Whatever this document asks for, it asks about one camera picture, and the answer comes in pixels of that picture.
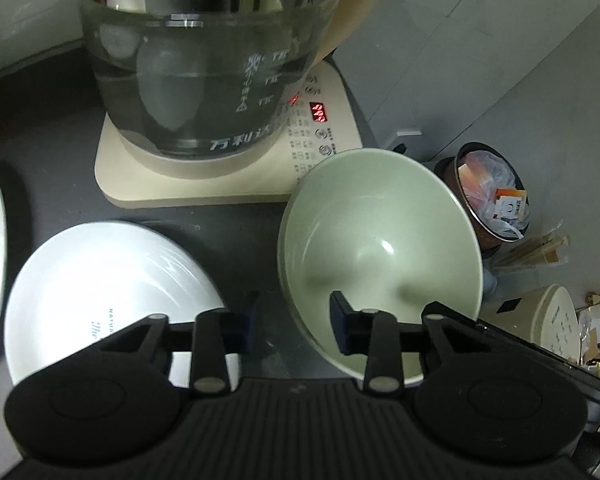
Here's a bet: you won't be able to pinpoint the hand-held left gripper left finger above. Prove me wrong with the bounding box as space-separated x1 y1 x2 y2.
97 291 261 395

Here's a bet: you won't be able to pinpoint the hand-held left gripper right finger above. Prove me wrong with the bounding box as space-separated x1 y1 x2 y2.
328 290 486 395

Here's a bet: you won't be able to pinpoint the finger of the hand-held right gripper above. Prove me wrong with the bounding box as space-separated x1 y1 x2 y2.
475 319 600 391

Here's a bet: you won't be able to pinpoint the pale green bowl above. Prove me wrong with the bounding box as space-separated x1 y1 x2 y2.
277 148 484 382

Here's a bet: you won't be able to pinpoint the white plate with blue print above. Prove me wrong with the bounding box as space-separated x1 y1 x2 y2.
4 221 242 390

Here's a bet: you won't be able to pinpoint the cream round appliance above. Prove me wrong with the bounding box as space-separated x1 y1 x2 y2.
480 283 582 367

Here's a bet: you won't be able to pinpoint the wrapped chopsticks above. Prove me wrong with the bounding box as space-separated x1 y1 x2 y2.
490 231 569 277

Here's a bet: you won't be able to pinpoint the trash bin with bag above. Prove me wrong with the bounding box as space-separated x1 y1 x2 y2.
447 142 532 259

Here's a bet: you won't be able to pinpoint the pile of sachets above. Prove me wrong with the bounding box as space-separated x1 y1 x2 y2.
457 152 529 241

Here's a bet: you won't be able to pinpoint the cream kettle base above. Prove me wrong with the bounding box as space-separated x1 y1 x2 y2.
94 57 367 212

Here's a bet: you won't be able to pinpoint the white power plug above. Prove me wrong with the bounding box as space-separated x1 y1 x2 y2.
380 127 424 155

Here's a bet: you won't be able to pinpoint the glass kettle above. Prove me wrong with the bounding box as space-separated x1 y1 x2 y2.
77 0 388 162

